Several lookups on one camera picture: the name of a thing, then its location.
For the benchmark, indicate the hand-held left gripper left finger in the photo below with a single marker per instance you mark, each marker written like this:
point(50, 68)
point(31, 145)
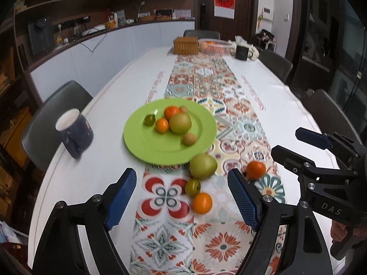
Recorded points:
point(122, 200)

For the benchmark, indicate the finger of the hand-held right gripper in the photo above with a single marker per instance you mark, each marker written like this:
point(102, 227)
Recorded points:
point(311, 136)
point(286, 157)

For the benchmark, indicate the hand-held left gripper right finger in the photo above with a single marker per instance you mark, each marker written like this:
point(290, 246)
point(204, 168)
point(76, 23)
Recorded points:
point(242, 200)

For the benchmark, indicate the orange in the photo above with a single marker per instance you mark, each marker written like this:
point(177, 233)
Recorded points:
point(171, 111)
point(202, 203)
point(162, 125)
point(256, 170)

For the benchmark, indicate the green tangerine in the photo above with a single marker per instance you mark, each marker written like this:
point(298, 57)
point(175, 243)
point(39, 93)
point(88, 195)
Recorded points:
point(149, 120)
point(192, 187)

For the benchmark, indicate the large green pear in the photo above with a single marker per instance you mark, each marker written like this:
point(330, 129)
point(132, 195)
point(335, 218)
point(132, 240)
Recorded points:
point(202, 166)

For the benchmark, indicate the green plate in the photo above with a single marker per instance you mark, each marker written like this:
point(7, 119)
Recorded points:
point(154, 146)

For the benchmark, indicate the brown kiwi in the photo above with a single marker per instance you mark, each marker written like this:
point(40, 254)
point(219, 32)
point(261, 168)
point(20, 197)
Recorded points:
point(189, 139)
point(183, 109)

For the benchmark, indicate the yellow-green pear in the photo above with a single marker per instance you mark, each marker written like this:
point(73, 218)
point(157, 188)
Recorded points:
point(180, 123)

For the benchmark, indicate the person's right hand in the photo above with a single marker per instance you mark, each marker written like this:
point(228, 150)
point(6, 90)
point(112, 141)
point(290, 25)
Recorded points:
point(338, 232)

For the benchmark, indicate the grey chair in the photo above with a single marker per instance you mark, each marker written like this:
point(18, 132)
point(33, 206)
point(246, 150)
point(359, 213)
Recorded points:
point(275, 63)
point(326, 114)
point(200, 34)
point(48, 120)

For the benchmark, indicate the dark blue mug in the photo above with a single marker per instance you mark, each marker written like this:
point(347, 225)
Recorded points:
point(76, 133)

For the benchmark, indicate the glass sliding door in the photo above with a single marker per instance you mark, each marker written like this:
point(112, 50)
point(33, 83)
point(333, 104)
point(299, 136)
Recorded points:
point(344, 48)

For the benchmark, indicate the white crumpled cloth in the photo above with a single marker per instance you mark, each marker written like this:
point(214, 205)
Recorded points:
point(253, 53)

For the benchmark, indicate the black mug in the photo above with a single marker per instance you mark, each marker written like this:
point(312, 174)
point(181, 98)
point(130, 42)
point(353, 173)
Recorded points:
point(241, 53)

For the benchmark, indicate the dark pile of bags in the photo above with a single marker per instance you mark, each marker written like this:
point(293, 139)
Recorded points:
point(265, 37)

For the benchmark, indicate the patterned table runner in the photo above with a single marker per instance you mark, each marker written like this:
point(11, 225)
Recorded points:
point(206, 77)

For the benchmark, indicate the white tissue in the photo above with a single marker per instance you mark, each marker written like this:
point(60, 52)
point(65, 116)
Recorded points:
point(240, 40)

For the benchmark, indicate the yellow hanging ornament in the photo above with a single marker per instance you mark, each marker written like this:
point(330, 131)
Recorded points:
point(259, 21)

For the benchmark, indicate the white intercom panel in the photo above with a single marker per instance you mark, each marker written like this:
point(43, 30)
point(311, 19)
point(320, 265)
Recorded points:
point(267, 13)

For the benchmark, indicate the dark glass display cabinet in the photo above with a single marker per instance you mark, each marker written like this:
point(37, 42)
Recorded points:
point(11, 106)

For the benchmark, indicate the dark wooden door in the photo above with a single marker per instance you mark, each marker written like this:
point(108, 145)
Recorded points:
point(243, 5)

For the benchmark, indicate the white lower cabinets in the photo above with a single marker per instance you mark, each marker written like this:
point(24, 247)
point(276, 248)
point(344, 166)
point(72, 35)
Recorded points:
point(120, 51)

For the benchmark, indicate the wicker box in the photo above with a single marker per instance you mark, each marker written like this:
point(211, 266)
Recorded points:
point(185, 45)

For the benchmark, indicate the white framed card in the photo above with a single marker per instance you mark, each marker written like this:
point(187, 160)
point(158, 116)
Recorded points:
point(182, 13)

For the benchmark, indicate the shallow wicker basket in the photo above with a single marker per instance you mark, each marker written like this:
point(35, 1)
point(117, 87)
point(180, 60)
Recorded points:
point(146, 17)

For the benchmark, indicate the black box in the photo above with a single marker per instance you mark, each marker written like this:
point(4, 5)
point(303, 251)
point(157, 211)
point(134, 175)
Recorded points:
point(163, 13)

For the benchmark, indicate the red and white wall calendar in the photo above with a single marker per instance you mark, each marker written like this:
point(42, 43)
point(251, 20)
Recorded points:
point(224, 0)

